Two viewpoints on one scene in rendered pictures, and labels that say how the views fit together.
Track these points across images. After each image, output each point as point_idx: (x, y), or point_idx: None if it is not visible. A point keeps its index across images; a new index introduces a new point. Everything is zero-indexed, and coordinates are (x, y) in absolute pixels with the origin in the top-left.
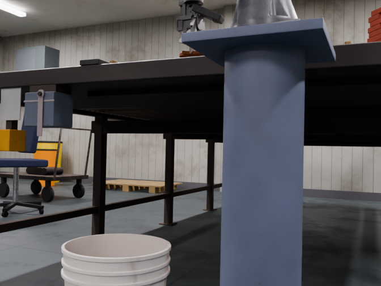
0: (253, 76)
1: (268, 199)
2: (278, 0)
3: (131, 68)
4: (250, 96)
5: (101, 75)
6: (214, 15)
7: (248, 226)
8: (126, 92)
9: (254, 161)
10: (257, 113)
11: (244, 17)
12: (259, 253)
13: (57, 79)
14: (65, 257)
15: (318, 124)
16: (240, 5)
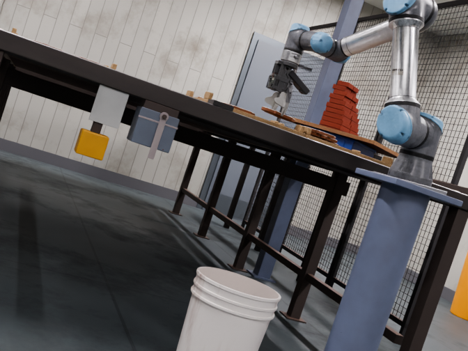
0: (413, 212)
1: (397, 281)
2: (431, 168)
3: (263, 129)
4: (409, 223)
5: (232, 122)
6: (305, 88)
7: (384, 294)
8: (195, 118)
9: (398, 260)
10: (409, 233)
11: (416, 173)
12: (384, 310)
13: (182, 107)
14: (228, 294)
15: (262, 159)
16: (414, 163)
